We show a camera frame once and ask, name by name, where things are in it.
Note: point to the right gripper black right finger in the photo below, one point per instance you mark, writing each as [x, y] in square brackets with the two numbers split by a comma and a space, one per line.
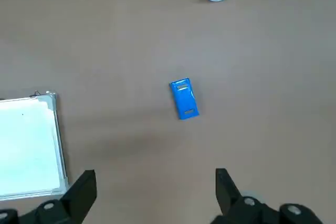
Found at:
[228, 197]

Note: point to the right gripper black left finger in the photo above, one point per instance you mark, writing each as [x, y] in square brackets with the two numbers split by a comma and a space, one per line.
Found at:
[78, 195]

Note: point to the blue whiteboard eraser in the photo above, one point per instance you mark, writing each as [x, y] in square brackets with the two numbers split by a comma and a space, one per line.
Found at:
[184, 99]

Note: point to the silver framed whiteboard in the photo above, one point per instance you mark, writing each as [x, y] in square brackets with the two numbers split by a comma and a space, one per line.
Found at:
[26, 148]

